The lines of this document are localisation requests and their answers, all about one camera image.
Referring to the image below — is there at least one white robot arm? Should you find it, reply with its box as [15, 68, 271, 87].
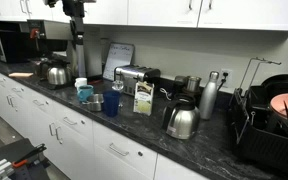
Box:
[62, 0, 96, 78]

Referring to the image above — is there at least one teal blue mug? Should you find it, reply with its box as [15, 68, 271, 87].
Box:
[77, 85, 94, 102]

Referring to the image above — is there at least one green tea box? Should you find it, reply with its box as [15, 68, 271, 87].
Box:
[133, 81, 154, 116]

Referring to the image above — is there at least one chrome toaster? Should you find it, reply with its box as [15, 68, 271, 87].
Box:
[114, 65, 161, 96]

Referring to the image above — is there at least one clear glass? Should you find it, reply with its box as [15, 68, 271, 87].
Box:
[112, 80, 124, 107]

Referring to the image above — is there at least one dark blue plastic cup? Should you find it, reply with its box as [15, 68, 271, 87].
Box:
[103, 91, 120, 117]

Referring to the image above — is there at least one small whiteboard sign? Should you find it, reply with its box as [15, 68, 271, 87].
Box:
[103, 43, 134, 81]

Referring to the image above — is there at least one black coffee grinder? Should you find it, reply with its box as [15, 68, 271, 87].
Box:
[174, 76, 201, 98]

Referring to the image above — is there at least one steel coffee carafe right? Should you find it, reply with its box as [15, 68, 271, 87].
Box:
[161, 93, 200, 140]

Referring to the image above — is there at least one steel coffee carafe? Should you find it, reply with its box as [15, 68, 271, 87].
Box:
[161, 93, 200, 140]
[36, 59, 72, 85]

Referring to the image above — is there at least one small steel cup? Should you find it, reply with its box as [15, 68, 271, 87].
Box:
[86, 94, 104, 112]

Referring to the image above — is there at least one silver water bottle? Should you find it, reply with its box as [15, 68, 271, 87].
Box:
[199, 71, 219, 120]

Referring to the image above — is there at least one steel coffee carafe left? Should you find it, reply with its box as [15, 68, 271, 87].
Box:
[36, 59, 72, 85]

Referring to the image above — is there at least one commercial coffee brewer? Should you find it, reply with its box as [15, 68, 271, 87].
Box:
[19, 19, 103, 90]

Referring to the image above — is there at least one black dish drying rack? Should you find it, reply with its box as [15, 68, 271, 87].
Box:
[226, 57, 288, 178]

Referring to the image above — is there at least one black microwave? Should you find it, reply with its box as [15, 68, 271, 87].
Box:
[0, 30, 30, 63]

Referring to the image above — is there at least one black cart with tools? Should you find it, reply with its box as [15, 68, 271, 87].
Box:
[0, 138, 50, 180]

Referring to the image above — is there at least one wall power outlet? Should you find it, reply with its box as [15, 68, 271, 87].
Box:
[220, 69, 233, 88]

